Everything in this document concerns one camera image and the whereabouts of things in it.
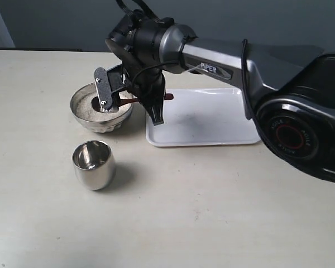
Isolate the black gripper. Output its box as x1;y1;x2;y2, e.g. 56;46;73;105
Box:
94;65;165;125

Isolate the dark red wooden spoon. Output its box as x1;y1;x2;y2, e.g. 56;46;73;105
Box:
91;93;175;111

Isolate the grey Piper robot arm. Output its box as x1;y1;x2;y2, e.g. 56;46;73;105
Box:
94;16;335;183

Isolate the steel bowl with rice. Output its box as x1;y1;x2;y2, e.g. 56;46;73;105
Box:
70;83;133;133

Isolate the steel cup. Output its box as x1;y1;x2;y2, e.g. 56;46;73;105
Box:
72;140;116;190

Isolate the white plastic tray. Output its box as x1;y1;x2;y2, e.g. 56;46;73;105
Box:
146;87;260;147

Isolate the black cable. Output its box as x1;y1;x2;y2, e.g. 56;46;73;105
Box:
116;0;257;135

